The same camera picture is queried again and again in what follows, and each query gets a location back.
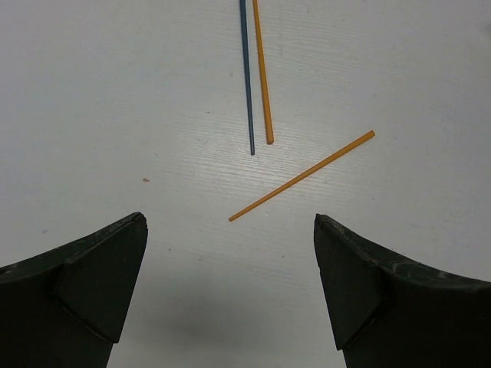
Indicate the dark chopstick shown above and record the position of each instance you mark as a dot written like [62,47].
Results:
[246,65]

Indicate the orange chopstick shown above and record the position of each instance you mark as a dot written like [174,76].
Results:
[269,134]

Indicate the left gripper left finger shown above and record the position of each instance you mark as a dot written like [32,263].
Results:
[67,307]

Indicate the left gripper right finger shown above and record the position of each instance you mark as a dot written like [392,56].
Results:
[387,310]

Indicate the orange chopstick diagonal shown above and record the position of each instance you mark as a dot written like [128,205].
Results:
[308,172]

